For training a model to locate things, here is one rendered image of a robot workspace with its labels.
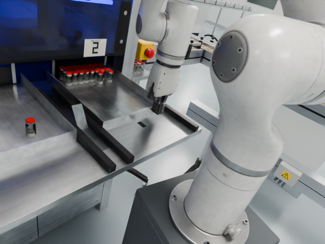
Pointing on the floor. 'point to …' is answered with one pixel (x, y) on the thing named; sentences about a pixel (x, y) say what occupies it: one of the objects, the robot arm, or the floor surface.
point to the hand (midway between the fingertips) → (157, 107)
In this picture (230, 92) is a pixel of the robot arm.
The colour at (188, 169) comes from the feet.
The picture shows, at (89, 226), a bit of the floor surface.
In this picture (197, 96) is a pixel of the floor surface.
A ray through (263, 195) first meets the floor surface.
